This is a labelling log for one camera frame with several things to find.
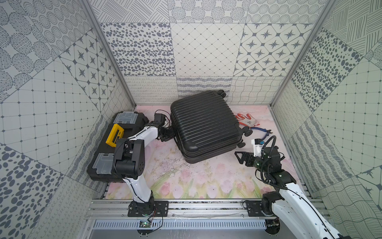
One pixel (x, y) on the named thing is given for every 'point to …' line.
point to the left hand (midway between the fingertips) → (179, 135)
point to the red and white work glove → (248, 121)
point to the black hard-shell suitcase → (204, 127)
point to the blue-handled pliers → (268, 131)
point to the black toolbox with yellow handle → (123, 125)
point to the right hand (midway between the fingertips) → (241, 155)
